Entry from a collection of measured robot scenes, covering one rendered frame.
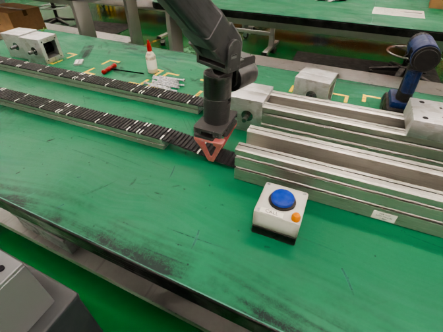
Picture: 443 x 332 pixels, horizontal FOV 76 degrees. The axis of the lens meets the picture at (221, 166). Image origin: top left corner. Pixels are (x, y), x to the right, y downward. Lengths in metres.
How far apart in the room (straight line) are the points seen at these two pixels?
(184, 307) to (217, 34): 0.87
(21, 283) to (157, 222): 0.23
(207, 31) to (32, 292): 0.45
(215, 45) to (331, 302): 0.44
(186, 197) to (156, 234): 0.10
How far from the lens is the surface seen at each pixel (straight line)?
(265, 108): 0.73
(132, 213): 0.59
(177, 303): 1.09
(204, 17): 0.49
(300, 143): 0.62
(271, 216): 0.49
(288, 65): 2.84
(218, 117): 0.59
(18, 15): 4.32
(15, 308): 0.49
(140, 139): 0.75
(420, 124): 0.72
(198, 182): 0.62
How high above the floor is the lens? 1.21
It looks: 40 degrees down
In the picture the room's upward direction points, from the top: straight up
